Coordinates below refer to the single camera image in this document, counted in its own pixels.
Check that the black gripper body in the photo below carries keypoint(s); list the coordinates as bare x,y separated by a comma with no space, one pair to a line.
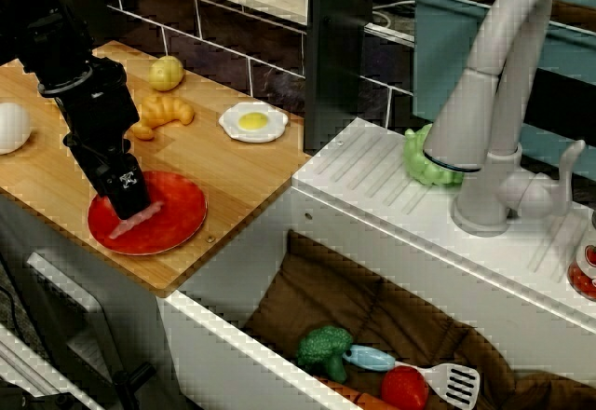
100,112

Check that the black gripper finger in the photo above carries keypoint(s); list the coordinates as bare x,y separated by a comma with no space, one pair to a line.
126,186
103,186

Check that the red and white toy sushi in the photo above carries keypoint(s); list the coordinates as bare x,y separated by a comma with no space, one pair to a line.
122,229

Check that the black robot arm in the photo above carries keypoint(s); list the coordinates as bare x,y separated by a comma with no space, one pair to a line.
56,32

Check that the red orange plate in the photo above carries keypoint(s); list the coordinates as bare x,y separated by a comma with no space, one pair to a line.
177,214

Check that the orange toy croissant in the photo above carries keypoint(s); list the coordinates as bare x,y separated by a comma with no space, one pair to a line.
165,112

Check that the yellow toy potato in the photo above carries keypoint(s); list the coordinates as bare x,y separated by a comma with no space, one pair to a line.
166,73

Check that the white toy egg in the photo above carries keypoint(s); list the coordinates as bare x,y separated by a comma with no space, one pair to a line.
13,128

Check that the toy fried egg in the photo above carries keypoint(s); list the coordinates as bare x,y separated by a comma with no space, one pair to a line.
253,122

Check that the brown cloth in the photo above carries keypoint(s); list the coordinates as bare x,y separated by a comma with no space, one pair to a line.
335,289

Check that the black shelf unit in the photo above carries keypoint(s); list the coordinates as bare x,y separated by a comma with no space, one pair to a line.
335,56

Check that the white toy sink unit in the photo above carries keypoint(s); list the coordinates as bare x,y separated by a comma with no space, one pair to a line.
372,195

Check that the green toy broccoli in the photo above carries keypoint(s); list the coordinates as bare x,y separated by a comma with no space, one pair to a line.
323,349

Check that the green toy lettuce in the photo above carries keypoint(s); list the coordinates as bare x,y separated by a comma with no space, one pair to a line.
421,163

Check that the orange toy carrot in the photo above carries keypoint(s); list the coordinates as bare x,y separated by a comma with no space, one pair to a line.
368,400

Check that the red toy tomato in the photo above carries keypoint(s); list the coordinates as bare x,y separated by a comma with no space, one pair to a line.
404,389

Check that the teal plastic bin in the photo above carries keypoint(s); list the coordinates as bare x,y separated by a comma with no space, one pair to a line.
447,56

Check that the grey toy faucet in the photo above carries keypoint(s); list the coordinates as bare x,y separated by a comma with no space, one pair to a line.
489,79

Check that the tomato print jar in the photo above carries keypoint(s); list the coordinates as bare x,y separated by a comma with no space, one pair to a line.
584,265

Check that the aluminium rail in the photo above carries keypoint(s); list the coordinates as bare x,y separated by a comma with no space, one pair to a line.
32,373

